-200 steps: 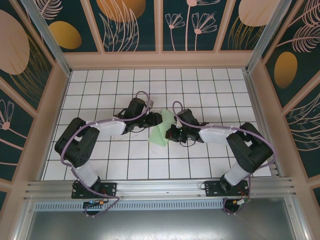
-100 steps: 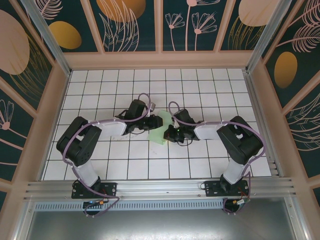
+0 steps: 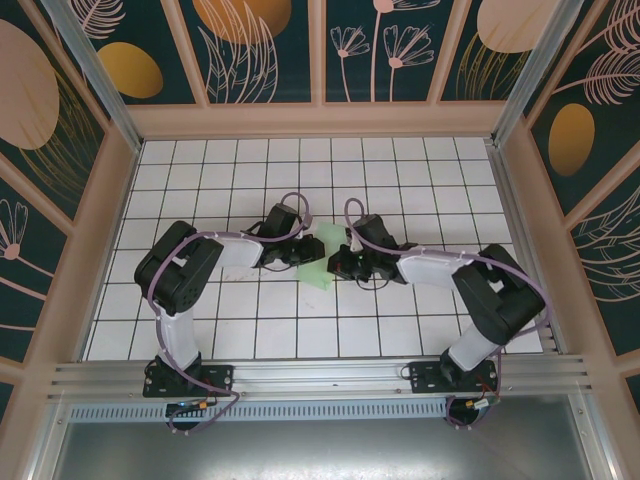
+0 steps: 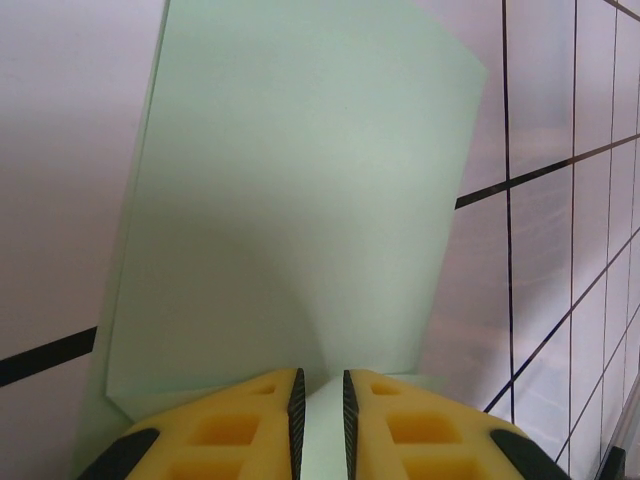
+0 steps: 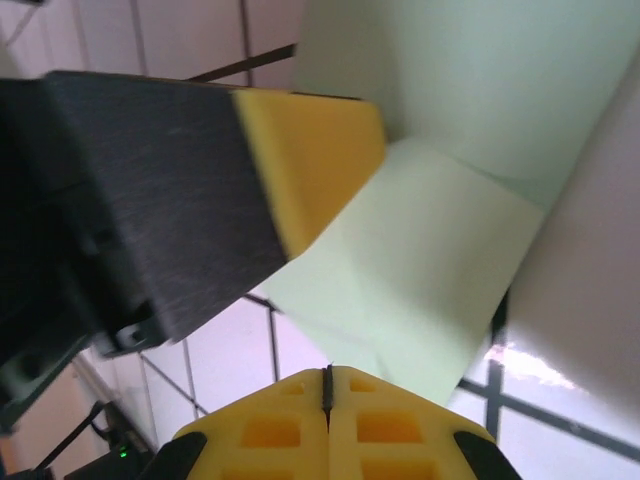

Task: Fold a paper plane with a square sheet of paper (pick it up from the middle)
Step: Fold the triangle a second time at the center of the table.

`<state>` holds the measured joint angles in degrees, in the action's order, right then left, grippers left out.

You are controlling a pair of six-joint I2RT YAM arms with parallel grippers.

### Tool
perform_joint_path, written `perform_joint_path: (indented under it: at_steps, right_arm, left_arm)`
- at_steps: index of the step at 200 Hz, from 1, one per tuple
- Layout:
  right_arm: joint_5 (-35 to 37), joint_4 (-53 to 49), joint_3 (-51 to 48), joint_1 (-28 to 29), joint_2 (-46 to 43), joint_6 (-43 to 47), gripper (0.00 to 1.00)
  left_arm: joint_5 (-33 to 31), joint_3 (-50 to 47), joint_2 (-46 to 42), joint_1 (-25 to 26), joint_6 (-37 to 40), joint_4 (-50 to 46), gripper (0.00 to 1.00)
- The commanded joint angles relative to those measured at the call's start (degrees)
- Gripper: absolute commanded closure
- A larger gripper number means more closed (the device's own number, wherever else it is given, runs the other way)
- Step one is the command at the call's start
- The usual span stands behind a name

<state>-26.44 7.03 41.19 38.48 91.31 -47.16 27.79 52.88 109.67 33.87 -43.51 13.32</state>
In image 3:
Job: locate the light green cloth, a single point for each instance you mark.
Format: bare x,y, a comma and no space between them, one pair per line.
315,277

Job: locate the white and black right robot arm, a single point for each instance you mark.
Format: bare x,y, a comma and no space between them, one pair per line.
425,270

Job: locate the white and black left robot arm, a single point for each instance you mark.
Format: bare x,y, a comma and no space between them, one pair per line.
240,255

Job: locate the grey metal sheet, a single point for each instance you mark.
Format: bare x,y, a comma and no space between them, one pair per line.
320,450

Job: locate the small electronics board with connector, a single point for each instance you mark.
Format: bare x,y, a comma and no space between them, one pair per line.
480,404
187,406

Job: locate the long aluminium mounting rail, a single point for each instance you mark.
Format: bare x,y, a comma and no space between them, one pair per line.
320,375

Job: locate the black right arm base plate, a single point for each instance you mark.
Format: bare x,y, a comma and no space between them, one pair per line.
424,382

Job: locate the aluminium side rail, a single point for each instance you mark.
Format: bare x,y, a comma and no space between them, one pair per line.
519,225

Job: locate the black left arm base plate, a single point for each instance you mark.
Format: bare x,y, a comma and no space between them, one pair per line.
220,381

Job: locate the aluminium corner post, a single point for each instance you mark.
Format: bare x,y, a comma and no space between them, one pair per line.
529,70
97,70

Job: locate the aluminium frame bar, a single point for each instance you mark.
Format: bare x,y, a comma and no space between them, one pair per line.
595,440
44,455

